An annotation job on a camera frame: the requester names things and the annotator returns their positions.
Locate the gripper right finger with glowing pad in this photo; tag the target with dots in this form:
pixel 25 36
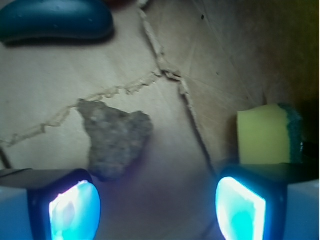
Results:
pixel 269 202

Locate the dark teal oval case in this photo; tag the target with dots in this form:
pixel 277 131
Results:
pixel 64 19

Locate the grey brown rock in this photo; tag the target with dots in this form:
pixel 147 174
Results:
pixel 117 138

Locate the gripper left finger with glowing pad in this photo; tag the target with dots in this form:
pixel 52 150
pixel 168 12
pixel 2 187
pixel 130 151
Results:
pixel 48 204

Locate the yellow and green sponge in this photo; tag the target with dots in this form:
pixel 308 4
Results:
pixel 269 134

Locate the brown paper bag tray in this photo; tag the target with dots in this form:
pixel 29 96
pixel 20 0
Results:
pixel 191 65

